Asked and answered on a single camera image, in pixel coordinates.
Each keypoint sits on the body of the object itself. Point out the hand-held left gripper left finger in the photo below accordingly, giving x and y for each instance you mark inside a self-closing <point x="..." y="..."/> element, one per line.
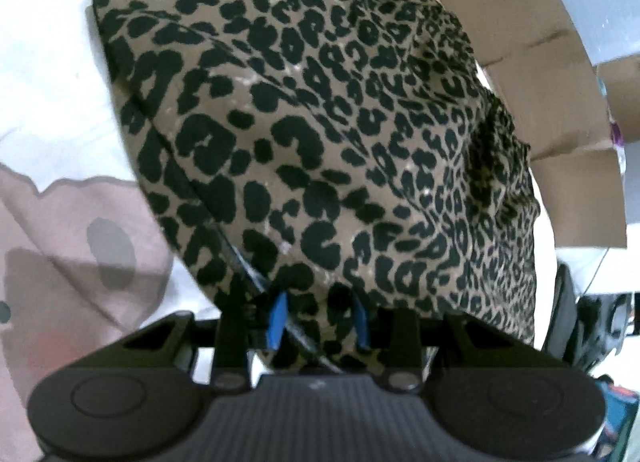
<point x="276" y="322"/>

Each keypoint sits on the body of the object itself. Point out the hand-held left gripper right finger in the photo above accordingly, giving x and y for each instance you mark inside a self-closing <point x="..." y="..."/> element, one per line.
<point x="361" y="327"/>

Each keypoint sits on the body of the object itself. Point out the leopard print garment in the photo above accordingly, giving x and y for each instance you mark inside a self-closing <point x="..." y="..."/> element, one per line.
<point x="325" y="141"/>

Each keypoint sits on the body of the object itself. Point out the teal patterned bag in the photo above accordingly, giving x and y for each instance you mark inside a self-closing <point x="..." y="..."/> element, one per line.
<point x="622" y="412"/>

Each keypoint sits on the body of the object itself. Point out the purple detergent pouch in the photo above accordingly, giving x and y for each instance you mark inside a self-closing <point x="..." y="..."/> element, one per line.
<point x="618" y="134"/>

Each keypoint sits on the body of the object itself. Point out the cream bear print blanket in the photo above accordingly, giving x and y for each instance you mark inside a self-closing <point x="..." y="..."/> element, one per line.
<point x="50" y="91"/>

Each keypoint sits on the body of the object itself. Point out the flattened cardboard box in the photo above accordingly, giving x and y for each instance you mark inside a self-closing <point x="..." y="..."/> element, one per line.
<point x="525" y="16"/>

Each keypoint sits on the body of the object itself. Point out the tall cardboard sheet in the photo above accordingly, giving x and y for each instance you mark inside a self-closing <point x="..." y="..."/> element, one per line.
<point x="625" y="91"/>

